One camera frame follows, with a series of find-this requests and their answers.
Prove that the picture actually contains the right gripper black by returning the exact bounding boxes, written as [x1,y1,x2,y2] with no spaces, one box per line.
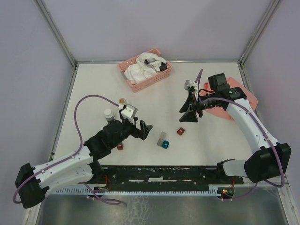
[179,90,219,123]

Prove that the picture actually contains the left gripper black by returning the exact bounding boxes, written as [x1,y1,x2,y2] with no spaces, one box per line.
[111,116,152,148]

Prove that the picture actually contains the grey pill box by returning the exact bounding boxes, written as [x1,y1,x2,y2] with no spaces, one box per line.
[157,132,166,146]

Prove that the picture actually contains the teal pill box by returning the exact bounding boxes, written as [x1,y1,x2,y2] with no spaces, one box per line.
[162,140,170,149]

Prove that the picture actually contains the glass pill bottle yellow pills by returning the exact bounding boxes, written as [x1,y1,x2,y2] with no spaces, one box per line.
[119,98,128,105]

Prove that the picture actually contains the white bottle cap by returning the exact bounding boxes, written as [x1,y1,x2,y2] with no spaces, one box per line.
[104,109,115,122]

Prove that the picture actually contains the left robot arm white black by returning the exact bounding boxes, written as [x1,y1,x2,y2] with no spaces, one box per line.
[13,119,153,209]

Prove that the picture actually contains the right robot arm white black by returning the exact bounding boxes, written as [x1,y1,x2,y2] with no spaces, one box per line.
[179,73,291,187]

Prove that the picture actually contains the red pill box right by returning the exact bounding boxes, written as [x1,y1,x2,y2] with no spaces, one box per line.
[177,127,185,135]

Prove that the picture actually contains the red pill box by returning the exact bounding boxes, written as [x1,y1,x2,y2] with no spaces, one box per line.
[177,127,185,135]
[117,142,123,150]

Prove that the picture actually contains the pink shirt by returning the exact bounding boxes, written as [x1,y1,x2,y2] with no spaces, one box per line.
[203,76,259,122]

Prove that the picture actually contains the red pill box left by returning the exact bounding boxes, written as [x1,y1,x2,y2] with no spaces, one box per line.
[117,142,123,150]

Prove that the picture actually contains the pink plastic basket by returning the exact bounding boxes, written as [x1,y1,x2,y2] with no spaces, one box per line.
[118,48,172,93]

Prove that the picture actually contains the white cloth in basket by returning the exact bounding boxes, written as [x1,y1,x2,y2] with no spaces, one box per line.
[124,52,170,85]

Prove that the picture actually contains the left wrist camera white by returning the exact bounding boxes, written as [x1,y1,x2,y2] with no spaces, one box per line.
[118,104,138,125]

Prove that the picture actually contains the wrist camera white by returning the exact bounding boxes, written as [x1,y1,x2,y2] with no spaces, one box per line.
[118,104,138,125]
[184,80,199,96]

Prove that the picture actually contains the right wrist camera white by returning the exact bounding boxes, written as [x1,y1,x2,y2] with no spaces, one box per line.
[184,80,199,96]

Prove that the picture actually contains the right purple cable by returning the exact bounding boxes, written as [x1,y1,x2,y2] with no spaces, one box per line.
[194,69,287,202]

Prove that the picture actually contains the purple cable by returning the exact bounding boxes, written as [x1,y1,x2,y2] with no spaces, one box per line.
[194,69,287,202]
[13,95,122,206]

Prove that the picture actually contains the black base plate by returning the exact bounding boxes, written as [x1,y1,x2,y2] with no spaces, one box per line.
[87,165,244,192]

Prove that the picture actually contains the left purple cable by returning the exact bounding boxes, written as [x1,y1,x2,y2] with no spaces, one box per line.
[13,95,122,206]

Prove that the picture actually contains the white cable duct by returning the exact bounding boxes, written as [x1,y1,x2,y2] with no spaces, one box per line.
[53,186,221,197]

